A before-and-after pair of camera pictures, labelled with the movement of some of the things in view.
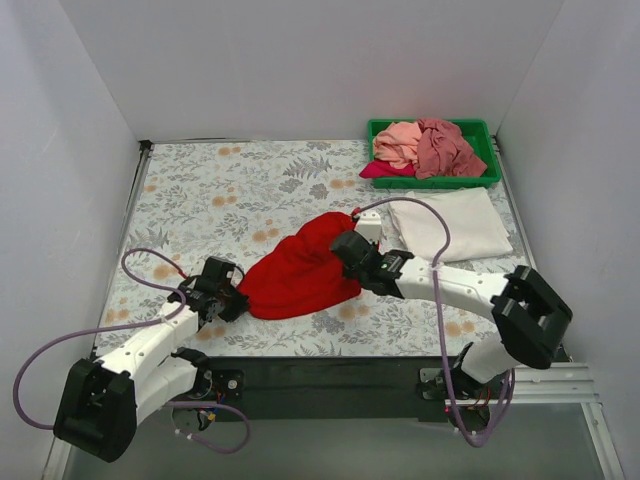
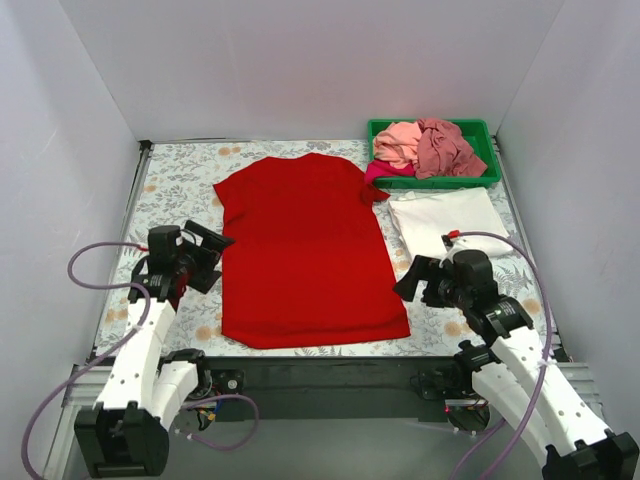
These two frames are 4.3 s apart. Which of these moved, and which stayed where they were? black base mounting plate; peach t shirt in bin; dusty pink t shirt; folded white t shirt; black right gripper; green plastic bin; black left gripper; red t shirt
Moved: red t shirt; black left gripper; black right gripper
Stayed: black base mounting plate; folded white t shirt; green plastic bin; dusty pink t shirt; peach t shirt in bin
